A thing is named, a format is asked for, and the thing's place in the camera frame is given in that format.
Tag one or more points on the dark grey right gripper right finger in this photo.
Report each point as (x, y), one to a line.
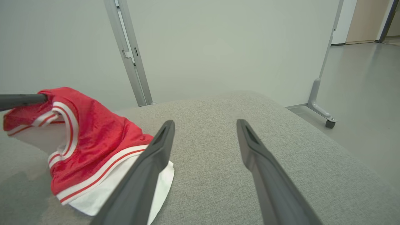
(278, 193)

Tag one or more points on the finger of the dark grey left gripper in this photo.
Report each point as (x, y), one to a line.
(22, 100)

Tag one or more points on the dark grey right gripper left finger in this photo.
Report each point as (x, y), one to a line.
(137, 193)

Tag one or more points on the red white shorts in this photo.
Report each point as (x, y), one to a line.
(100, 134)

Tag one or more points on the grey caster wheel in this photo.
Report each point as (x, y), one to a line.
(330, 124)

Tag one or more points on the grey partition leg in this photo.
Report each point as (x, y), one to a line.
(315, 90)

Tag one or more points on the beige door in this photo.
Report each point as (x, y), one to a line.
(365, 22)

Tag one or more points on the grey metal partition post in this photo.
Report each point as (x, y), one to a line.
(134, 72)

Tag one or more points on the dark door frame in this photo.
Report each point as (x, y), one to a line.
(387, 18)

